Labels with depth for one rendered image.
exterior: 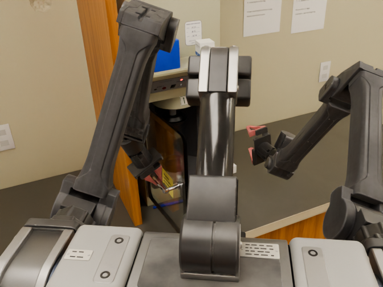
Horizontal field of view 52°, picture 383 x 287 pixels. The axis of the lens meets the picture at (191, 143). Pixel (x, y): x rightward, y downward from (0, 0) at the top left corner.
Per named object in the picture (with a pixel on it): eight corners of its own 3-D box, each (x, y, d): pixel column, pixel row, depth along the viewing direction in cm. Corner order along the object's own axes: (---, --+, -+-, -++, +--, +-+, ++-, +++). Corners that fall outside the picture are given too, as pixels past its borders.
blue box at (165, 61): (139, 64, 127) (137, 36, 123) (168, 60, 131) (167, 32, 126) (150, 73, 119) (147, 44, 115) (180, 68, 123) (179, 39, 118)
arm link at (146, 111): (117, 12, 71) (174, 32, 72) (127, -7, 74) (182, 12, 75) (111, 133, 108) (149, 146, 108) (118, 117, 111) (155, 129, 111)
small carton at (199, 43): (195, 57, 132) (195, 39, 129) (209, 56, 133) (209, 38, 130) (200, 61, 128) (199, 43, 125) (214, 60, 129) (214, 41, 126)
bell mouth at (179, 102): (145, 97, 155) (144, 83, 152) (187, 88, 161) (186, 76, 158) (161, 113, 140) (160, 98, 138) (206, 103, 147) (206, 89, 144)
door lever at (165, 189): (166, 176, 128) (166, 169, 126) (180, 191, 120) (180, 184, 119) (151, 181, 125) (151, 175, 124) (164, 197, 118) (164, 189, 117)
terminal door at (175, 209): (150, 197, 151) (141, 100, 132) (190, 245, 128) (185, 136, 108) (149, 197, 151) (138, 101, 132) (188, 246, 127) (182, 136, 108)
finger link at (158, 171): (144, 184, 126) (130, 165, 120) (162, 170, 127) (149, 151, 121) (153, 195, 121) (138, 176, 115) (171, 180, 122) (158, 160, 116)
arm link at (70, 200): (56, 210, 66) (86, 220, 66) (78, 176, 75) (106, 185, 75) (50, 247, 71) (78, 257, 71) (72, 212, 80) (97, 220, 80)
